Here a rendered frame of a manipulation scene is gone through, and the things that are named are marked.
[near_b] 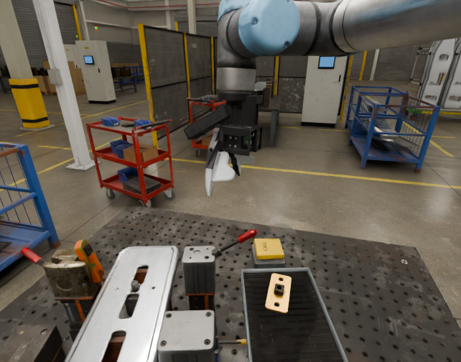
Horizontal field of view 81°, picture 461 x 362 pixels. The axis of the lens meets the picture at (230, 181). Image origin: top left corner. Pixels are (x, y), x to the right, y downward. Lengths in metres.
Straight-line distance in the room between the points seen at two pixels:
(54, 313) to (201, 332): 0.81
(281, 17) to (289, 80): 7.16
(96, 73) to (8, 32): 3.78
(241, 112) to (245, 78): 0.06
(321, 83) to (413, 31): 6.38
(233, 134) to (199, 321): 0.35
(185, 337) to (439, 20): 0.55
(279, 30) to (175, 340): 0.51
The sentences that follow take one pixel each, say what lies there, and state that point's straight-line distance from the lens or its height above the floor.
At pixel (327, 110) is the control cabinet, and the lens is 6.83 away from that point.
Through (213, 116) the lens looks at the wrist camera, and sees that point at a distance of 0.55.
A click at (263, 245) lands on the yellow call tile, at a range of 0.63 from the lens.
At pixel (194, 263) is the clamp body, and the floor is 1.06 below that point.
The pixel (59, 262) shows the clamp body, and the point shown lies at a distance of 0.86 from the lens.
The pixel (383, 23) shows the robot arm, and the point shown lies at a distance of 0.40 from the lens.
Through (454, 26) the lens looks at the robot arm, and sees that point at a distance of 0.36.
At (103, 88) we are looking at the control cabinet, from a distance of 10.73.
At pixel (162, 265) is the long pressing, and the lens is 0.84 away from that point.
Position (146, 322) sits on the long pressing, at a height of 1.00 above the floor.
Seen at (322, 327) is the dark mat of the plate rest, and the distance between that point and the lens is 0.51.
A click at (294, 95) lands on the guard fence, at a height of 0.59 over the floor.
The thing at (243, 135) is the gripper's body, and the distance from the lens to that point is 0.52.
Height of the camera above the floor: 1.55
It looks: 25 degrees down
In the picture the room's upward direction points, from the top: straight up
